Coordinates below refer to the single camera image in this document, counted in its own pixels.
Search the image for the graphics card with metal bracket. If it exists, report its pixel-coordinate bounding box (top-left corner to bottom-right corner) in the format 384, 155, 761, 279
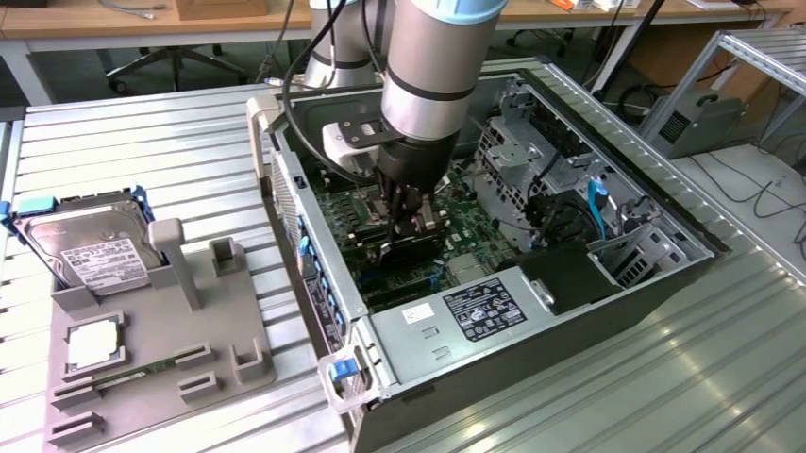
358, 230, 446, 273

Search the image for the open black PC case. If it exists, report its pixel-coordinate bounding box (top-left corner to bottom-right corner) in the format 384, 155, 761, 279
270, 67, 735, 453

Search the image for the thin cable with plug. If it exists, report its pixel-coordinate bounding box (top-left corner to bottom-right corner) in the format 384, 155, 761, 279
255, 0, 299, 89

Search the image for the grey case corner handle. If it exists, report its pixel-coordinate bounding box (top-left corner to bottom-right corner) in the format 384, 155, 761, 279
245, 95, 282, 181
318, 346, 374, 414

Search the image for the aluminium frame table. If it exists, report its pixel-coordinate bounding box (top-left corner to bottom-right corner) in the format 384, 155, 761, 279
654, 27, 806, 148

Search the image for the green RAM stick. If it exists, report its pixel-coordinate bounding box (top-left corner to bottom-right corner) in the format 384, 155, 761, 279
93, 358, 181, 391

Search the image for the blue data wire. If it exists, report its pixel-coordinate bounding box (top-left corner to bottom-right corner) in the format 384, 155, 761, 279
586, 179, 611, 243

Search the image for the blue disk caddy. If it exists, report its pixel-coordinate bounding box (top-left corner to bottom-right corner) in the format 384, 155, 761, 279
0, 186, 157, 290

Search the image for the silver hard disk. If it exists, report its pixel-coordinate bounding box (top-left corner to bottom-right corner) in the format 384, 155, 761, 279
28, 200, 152, 296

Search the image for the silver CPU chip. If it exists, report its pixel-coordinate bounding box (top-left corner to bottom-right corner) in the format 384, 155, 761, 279
67, 323, 127, 372

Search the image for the grey power supply unit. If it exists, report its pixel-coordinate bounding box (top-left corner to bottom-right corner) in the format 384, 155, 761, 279
370, 266, 559, 386

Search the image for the black wire bundle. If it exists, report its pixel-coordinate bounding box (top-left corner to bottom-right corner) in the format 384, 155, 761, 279
522, 186, 596, 249

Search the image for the metal disk bay cage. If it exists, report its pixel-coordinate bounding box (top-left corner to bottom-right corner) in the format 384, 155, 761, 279
475, 77, 606, 223

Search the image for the silver chipset heatsink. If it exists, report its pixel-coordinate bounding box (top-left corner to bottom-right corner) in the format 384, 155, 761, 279
450, 258, 490, 280

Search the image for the wooden desk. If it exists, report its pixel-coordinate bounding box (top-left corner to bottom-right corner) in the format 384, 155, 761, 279
0, 0, 316, 54
494, 0, 795, 35

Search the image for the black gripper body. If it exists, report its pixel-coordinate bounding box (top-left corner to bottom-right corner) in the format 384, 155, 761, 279
374, 130, 462, 194

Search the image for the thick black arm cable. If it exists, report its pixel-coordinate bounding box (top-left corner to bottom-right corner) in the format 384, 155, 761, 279
280, 0, 392, 186

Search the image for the grey parts rack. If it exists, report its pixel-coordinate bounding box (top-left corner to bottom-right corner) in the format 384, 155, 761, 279
47, 219, 279, 449

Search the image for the green motherboard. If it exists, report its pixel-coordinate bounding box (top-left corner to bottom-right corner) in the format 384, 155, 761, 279
311, 162, 524, 315

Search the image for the black stand pole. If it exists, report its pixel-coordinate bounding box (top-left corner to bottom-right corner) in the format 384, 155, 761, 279
592, 0, 669, 96

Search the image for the black office chair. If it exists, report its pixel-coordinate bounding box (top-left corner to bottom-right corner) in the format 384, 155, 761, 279
503, 26, 575, 54
103, 42, 251, 93

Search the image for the grey computer tower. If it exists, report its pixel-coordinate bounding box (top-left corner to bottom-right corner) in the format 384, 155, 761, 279
639, 92, 750, 160

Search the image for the black floor cable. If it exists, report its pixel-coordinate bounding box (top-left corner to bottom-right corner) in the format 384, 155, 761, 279
689, 153, 806, 221

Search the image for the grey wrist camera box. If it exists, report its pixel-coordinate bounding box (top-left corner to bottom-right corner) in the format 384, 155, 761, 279
320, 120, 395, 183

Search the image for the black air shroud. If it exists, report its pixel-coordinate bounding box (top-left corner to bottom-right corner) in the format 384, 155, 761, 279
496, 243, 622, 316

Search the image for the long black expansion slot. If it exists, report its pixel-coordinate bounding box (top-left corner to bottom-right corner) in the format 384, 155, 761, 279
368, 287, 442, 310
362, 277, 436, 298

